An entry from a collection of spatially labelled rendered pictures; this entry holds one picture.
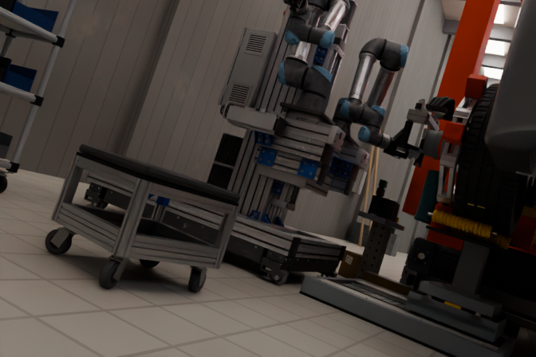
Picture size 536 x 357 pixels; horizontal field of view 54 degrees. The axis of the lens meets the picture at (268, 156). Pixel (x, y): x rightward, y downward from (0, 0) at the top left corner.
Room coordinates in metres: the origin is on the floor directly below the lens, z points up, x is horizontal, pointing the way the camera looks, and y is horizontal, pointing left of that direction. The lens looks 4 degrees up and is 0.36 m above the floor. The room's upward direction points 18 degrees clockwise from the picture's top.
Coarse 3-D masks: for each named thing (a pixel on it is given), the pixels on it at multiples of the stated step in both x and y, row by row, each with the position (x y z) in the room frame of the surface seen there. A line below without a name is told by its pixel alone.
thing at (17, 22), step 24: (0, 0) 2.16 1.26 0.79; (24, 0) 2.58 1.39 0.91; (72, 0) 2.38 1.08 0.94; (0, 24) 2.52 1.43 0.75; (24, 24) 2.23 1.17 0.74; (48, 24) 2.37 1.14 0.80; (0, 72) 2.25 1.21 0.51; (24, 72) 2.43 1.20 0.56; (48, 72) 2.39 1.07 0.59; (24, 96) 2.33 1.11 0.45; (0, 144) 2.35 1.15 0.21; (24, 144) 2.40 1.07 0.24; (0, 192) 2.37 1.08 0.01
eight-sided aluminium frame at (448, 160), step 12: (456, 108) 2.22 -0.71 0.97; (468, 108) 2.20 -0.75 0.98; (456, 120) 2.20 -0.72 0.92; (468, 120) 2.19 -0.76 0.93; (456, 144) 2.18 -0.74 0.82; (444, 156) 2.20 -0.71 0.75; (456, 156) 2.18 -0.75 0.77; (444, 168) 2.24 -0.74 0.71; (444, 180) 2.30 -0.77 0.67; (444, 192) 2.32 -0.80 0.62; (444, 204) 2.42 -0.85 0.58
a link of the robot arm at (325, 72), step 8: (304, 72) 2.53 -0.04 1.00; (312, 72) 2.53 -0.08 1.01; (320, 72) 2.51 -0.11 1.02; (328, 72) 2.53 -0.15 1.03; (304, 80) 2.53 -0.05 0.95; (312, 80) 2.52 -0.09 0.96; (320, 80) 2.51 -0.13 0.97; (328, 80) 2.53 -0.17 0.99; (304, 88) 2.56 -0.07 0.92; (312, 88) 2.52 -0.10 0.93; (320, 88) 2.52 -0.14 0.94; (328, 88) 2.55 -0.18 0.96
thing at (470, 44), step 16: (480, 0) 2.96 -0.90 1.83; (496, 0) 2.96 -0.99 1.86; (464, 16) 2.99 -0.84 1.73; (480, 16) 2.95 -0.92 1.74; (464, 32) 2.98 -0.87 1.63; (480, 32) 2.93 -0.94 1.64; (464, 48) 2.96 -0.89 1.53; (480, 48) 2.93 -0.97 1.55; (448, 64) 3.00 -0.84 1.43; (464, 64) 2.95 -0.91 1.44; (480, 64) 3.03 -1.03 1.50; (448, 80) 2.98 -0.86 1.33; (464, 80) 2.94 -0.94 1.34; (448, 96) 2.97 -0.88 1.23; (432, 160) 2.96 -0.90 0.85; (416, 176) 2.98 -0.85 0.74; (416, 192) 2.97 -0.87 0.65; (416, 208) 2.96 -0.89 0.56
